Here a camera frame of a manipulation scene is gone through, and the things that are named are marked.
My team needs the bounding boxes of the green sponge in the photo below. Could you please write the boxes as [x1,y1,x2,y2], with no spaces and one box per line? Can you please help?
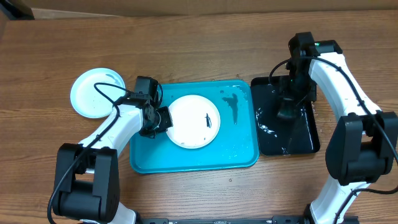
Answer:
[277,104,297,120]

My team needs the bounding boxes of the pink white plate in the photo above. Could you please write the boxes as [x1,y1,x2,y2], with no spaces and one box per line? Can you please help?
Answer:
[167,95,221,149]

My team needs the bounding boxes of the light blue plate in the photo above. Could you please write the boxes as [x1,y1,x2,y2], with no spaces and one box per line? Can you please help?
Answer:
[70,68,126,118]

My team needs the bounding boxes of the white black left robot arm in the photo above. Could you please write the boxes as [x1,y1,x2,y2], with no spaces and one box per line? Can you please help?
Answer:
[47,93,172,223]

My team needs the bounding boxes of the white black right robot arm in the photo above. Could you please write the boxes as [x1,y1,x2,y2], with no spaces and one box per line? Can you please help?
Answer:
[277,39,397,223]

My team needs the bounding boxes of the black rectangular tray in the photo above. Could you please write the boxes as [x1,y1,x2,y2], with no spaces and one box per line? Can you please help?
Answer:
[251,77,320,156]

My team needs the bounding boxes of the teal plastic tray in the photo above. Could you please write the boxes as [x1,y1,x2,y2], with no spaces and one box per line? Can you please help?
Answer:
[130,80,259,174]

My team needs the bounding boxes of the brown cardboard backdrop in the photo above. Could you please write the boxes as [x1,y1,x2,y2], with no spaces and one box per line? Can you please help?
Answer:
[23,0,397,16]

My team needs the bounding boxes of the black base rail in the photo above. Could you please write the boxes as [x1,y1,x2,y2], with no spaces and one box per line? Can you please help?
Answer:
[136,215,313,224]

